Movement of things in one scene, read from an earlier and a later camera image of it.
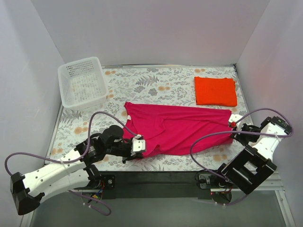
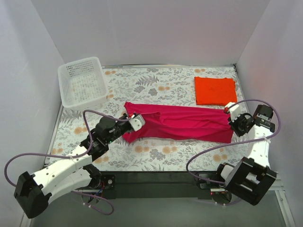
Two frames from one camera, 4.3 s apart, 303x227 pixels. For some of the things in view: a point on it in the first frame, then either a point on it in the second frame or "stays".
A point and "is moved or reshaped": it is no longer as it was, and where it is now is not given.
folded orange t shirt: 216,91 stays
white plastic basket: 83,83 stays
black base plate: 159,185 stays
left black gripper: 129,152 -> 128,122
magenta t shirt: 171,130 is moved or reshaped
